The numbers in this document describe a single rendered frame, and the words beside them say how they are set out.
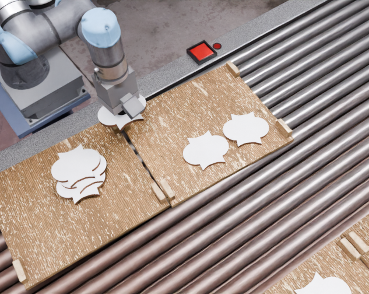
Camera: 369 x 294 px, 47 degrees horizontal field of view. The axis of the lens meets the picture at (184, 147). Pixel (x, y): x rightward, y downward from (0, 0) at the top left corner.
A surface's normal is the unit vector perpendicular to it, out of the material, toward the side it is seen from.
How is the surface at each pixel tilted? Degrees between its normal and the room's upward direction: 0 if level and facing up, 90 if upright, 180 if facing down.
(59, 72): 1
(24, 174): 0
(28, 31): 35
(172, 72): 0
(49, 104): 90
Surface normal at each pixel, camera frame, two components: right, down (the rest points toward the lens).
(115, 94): 0.69, 0.60
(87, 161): -0.04, -0.53
